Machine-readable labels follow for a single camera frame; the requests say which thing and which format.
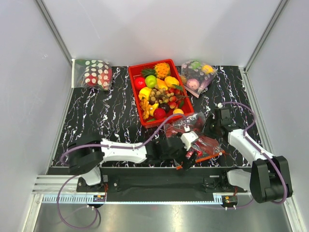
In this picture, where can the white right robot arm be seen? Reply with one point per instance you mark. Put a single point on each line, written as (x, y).
(269, 179)

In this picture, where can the lychee and longan bunch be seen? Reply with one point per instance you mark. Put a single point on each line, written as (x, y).
(174, 97)

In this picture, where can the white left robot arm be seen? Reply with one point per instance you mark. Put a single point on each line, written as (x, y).
(84, 156)

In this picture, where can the yellow pepper left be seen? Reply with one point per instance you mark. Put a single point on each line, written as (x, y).
(144, 93)

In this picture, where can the red plastic bin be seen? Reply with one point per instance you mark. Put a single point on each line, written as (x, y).
(144, 70)

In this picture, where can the clear zip top bag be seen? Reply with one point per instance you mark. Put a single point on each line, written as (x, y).
(198, 117)

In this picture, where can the aluminium front rail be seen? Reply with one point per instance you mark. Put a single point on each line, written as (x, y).
(59, 188)

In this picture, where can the yellow ginger root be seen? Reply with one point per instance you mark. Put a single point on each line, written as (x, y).
(145, 107)

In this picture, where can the spotted bag with red fruit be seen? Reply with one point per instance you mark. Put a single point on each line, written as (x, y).
(91, 73)

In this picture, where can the dark purple mangosteen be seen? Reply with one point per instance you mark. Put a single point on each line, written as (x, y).
(165, 107)

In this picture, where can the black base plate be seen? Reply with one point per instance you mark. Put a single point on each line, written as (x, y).
(201, 185)

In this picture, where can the spotted bag with vegetables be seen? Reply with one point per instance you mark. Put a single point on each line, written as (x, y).
(199, 70)

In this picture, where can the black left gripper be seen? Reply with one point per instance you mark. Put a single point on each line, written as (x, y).
(186, 163)

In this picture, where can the red plastic lobster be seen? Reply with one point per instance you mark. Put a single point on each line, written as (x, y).
(205, 147)

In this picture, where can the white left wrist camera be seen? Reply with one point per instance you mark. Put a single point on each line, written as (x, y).
(189, 138)

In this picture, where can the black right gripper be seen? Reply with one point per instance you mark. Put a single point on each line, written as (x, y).
(206, 131)

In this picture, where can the purple onion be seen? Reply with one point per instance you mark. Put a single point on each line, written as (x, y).
(193, 84)

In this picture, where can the orange pineapple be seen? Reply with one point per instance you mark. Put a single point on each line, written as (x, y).
(162, 70)

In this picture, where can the green apple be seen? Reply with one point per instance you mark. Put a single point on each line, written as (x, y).
(150, 81)

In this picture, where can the red apple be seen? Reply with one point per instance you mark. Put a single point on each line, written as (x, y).
(139, 83)

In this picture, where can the red wrinkled fruit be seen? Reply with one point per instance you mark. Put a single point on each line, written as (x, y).
(159, 113)

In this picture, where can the yellow round fruit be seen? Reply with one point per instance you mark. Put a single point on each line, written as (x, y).
(178, 111)

